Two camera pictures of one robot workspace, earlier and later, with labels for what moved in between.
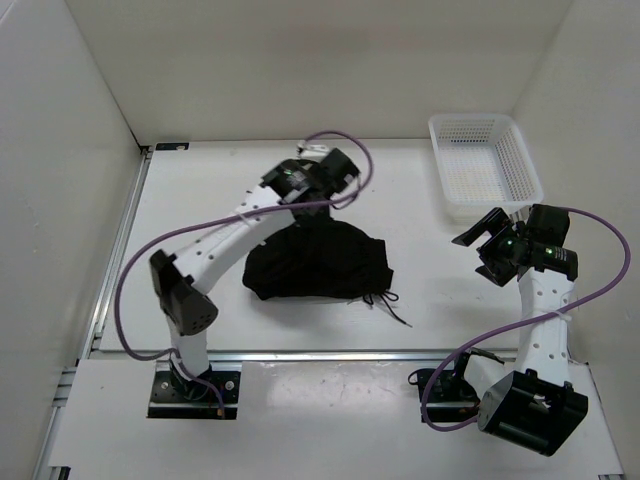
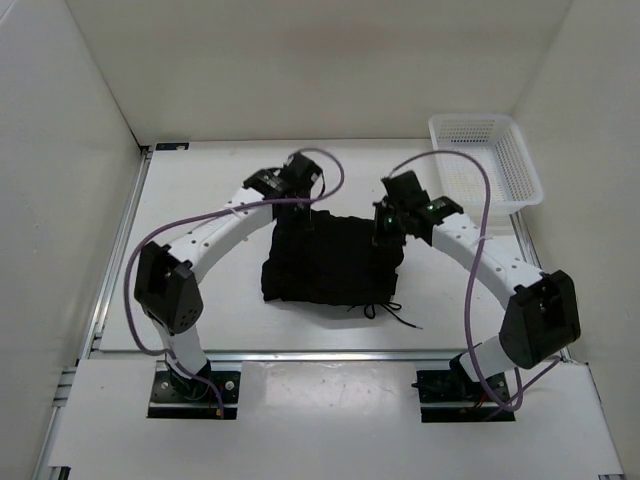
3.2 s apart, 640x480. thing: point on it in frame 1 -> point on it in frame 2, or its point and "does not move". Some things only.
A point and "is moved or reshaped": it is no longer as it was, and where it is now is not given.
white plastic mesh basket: [483, 162] does not move
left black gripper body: [322, 218] -> [298, 218]
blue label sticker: [170, 146] does not move
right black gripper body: [500, 247] -> [389, 230]
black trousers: [320, 259] is moved or reshaped
